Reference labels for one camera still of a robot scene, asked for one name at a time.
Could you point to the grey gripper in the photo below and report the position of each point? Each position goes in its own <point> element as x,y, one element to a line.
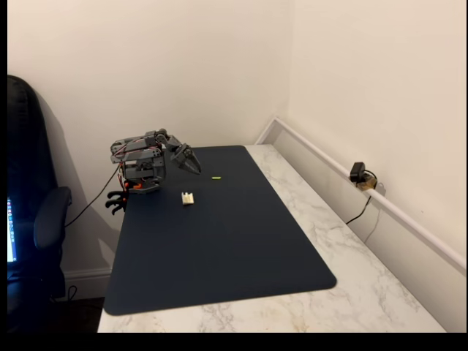
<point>185,158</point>

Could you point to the white plastic block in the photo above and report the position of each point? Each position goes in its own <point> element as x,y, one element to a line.
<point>187,198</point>

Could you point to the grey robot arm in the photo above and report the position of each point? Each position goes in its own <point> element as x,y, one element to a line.
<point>139,153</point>

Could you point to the dark blue desk mat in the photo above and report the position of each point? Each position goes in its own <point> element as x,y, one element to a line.
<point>219,248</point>

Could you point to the black table clamp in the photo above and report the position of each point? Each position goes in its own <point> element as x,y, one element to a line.
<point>115,208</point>
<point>116,195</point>

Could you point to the white baseboard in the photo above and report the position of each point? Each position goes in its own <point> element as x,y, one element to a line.
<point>87,279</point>

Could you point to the black office chair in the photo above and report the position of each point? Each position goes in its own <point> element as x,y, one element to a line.
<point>33,164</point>

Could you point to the black webcam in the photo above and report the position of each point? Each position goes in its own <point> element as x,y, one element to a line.
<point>356,172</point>

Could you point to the laptop screen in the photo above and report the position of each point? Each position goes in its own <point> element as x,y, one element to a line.
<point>11,230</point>

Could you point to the tan webcam mount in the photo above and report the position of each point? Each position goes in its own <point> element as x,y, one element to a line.
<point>366,184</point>

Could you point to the white wall ledge rail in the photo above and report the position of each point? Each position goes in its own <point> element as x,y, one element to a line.
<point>384,201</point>

